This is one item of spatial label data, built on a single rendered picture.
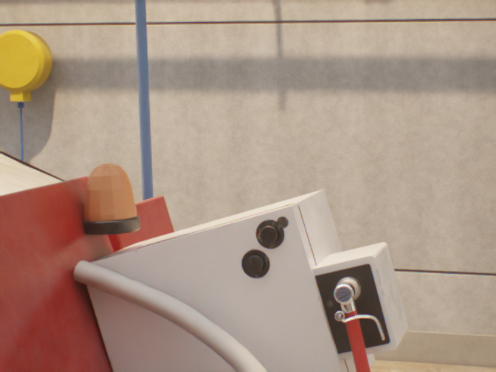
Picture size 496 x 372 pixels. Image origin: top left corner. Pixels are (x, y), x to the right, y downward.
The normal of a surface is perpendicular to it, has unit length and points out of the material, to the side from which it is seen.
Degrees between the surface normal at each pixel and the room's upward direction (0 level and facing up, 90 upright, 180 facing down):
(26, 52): 90
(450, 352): 90
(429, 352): 90
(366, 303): 90
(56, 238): 70
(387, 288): 75
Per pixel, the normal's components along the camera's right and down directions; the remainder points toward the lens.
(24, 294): 0.91, -0.31
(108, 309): -0.26, 0.10
